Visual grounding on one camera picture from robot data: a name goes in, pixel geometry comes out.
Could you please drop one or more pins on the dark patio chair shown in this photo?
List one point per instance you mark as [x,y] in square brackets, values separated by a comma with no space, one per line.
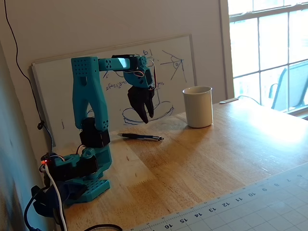
[296,81]

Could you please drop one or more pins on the white framed window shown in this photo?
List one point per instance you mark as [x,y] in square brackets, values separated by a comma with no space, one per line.
[274,36]

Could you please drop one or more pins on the white ceramic mug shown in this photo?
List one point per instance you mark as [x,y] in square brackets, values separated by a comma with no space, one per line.
[198,108]

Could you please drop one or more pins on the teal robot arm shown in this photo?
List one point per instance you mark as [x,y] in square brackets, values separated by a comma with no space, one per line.
[84,96]

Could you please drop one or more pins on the grey gridded cutting mat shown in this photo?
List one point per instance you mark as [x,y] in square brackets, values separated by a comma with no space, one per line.
[252,211]

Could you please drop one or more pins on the dark blue table clamp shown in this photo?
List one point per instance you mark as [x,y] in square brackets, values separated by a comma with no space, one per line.
[74,190]

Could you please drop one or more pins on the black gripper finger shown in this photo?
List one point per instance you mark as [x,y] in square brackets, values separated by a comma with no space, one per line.
[142,111]
[150,106]

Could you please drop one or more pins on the white flat stick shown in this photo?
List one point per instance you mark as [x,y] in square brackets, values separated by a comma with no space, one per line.
[227,100]

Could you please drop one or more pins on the black pen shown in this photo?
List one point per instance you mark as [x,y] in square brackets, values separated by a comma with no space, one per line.
[139,137]

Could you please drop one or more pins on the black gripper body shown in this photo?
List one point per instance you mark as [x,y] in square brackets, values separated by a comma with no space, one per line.
[139,98]

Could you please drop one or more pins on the whiteboard with blue writing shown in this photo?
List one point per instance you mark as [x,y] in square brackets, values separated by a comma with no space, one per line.
[53,84]

